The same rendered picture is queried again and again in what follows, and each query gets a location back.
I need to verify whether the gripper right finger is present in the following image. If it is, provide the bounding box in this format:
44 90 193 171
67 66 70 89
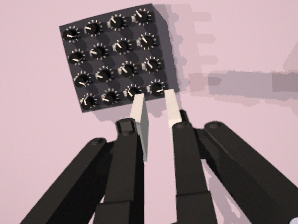
164 89 298 224

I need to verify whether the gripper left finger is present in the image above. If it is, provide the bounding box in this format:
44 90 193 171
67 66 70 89
20 93 149 224

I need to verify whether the black knob box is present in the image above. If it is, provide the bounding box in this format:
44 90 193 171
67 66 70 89
59 3 169 113

